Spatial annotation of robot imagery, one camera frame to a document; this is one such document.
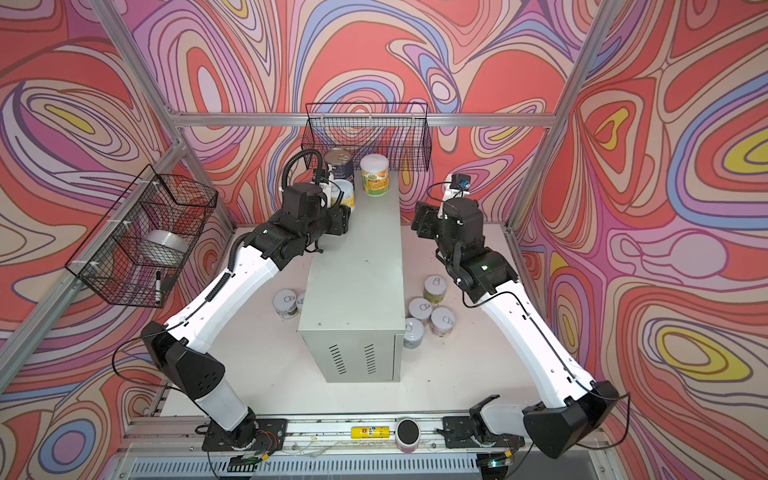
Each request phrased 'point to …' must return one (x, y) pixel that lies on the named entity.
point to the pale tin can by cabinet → (300, 302)
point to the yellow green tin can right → (434, 288)
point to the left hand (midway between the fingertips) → (343, 205)
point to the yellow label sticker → (370, 432)
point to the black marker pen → (158, 294)
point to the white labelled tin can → (284, 303)
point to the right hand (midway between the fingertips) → (431, 212)
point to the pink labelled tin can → (442, 321)
